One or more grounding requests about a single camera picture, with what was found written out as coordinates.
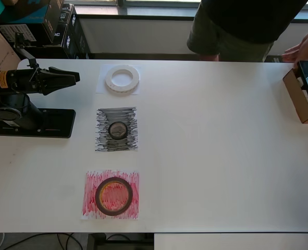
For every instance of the white panel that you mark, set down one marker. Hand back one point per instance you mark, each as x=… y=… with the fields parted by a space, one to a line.
x=234 y=242

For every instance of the black electrical tape roll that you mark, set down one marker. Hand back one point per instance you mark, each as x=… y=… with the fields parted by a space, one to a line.
x=112 y=135

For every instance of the red scribbled paper sheet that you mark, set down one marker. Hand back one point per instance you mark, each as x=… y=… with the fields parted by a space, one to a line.
x=91 y=205

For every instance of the black printed box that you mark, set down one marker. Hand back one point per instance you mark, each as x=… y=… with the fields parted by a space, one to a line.
x=78 y=39

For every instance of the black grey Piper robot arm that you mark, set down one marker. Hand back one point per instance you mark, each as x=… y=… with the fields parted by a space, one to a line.
x=13 y=112

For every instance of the black box with white label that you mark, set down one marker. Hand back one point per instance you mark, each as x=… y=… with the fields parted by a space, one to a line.
x=5 y=32

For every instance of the blank white paper sheet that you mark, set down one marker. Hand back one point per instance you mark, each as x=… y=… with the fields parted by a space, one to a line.
x=100 y=83

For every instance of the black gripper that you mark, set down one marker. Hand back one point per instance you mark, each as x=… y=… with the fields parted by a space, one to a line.
x=28 y=80

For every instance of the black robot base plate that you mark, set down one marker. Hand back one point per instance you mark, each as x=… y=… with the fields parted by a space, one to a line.
x=62 y=122

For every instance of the black scribbled paper sheet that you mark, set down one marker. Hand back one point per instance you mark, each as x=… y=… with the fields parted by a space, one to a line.
x=104 y=140

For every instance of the person in dark shirt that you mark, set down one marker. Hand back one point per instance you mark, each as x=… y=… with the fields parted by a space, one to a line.
x=242 y=20

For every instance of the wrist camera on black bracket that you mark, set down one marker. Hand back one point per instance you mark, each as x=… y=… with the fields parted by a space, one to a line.
x=23 y=49

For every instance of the white tape roll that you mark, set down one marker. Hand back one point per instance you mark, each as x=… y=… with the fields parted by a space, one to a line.
x=112 y=87

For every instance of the red Scotch tape roll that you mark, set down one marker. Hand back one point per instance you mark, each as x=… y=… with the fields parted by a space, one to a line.
x=101 y=205

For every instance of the open cardboard box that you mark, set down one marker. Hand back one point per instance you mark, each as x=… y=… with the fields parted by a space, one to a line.
x=297 y=104

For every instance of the small black box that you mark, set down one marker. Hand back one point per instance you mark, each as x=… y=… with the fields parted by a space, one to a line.
x=67 y=14

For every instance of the black table leg frame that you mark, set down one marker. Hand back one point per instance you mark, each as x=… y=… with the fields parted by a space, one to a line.
x=96 y=242

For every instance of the black box with teal print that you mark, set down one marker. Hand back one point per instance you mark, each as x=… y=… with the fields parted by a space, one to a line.
x=26 y=14

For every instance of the person's left hand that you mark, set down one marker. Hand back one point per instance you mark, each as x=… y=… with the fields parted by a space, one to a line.
x=302 y=50

